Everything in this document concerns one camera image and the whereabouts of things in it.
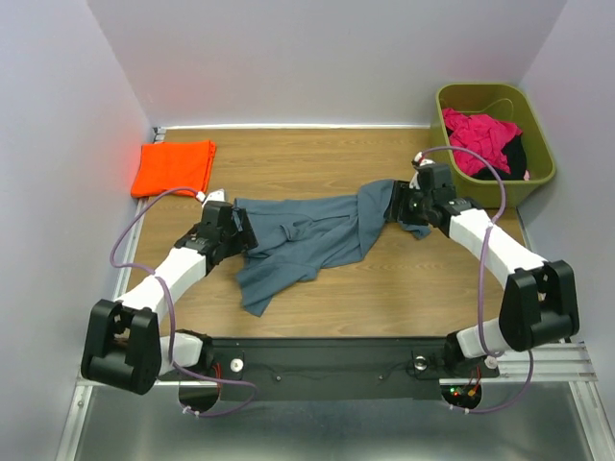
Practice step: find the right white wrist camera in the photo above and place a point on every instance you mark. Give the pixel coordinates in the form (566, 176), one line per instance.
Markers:
(419, 163)

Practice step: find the crumpled black t-shirt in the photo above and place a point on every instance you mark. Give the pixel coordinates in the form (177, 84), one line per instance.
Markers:
(511, 162)

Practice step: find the blue-grey t-shirt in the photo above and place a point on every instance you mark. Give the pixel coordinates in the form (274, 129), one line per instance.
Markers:
(298, 238)

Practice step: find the aluminium extrusion rail frame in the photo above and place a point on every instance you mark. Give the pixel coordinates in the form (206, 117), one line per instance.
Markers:
(555, 411)

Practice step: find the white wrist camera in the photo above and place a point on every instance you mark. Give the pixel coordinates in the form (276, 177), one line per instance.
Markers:
(218, 195)
(419, 163)

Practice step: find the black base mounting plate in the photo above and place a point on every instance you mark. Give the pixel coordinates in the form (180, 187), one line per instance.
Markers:
(353, 368)

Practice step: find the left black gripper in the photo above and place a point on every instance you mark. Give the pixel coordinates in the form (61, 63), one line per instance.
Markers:
(243, 239)

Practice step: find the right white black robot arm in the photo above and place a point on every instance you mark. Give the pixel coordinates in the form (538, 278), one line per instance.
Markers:
(540, 303)

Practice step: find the olive green plastic bin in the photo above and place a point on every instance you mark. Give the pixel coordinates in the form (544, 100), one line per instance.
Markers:
(505, 103)

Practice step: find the folded orange t-shirt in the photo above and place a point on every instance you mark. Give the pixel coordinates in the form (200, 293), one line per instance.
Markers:
(168, 165)

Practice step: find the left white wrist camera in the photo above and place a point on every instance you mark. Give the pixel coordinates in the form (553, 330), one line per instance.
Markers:
(218, 195)

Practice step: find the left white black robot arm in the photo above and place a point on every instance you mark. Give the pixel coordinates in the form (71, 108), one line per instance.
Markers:
(124, 347)

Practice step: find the crumpled pink t-shirt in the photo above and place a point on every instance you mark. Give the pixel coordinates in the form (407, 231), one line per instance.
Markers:
(470, 131)

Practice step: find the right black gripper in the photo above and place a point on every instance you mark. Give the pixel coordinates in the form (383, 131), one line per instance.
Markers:
(401, 192)

